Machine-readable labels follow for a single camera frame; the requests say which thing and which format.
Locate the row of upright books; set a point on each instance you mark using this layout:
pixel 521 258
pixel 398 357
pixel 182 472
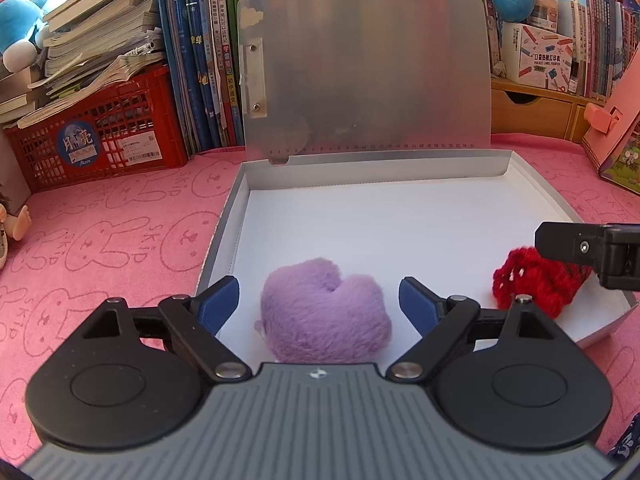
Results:
pixel 200 60

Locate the blue cat plush toy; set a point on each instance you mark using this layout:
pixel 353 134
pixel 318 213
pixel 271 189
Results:
pixel 20 20

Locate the pink house-shaped box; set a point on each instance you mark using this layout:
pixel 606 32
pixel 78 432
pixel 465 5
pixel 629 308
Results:
pixel 620 135

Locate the wooden drawer organizer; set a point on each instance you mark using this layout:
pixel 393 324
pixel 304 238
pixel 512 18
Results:
pixel 540 115

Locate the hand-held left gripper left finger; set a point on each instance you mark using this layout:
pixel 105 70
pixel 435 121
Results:
pixel 220 305

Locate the grey box with hinged lid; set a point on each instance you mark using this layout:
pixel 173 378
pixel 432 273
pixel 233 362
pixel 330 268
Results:
pixel 375 220

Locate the red plastic crate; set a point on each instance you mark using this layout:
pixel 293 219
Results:
pixel 150 110

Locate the stack of lying books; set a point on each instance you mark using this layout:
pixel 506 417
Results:
pixel 100 25

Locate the doll with brown hair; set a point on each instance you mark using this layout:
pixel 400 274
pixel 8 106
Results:
pixel 19 222

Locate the red knitted scrunchie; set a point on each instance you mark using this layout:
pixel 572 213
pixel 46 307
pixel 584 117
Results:
pixel 535 285

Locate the pink bunny print mat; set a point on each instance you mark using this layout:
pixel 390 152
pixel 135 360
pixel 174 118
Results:
pixel 100 240

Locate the white label printer carton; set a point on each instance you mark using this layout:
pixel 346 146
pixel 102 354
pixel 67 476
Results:
pixel 537 57

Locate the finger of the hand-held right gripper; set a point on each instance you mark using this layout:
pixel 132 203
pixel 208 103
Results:
pixel 560 242

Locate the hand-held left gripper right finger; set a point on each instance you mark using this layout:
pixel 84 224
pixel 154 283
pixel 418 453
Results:
pixel 417 305

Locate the purple plush scrunchie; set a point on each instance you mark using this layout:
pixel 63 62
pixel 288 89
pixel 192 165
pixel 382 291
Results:
pixel 325 320

